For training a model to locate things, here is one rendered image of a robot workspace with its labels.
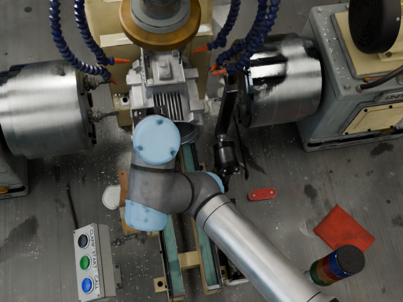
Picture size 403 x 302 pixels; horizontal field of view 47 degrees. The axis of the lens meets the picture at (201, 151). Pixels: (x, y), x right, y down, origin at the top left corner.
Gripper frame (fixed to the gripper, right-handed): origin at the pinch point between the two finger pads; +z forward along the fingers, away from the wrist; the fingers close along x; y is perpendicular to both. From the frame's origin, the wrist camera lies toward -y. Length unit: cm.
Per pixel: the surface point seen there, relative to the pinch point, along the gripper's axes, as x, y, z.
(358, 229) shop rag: -58, -38, 18
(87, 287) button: 18.6, -30.5, -8.0
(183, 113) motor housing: -9.3, 4.0, 8.7
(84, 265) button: 18.9, -26.3, -5.4
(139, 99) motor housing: 1.3, 8.8, 15.9
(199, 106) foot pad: -14.0, 5.1, 12.5
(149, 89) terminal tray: -1.6, 11.1, 9.8
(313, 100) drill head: -44.7, 2.8, 10.1
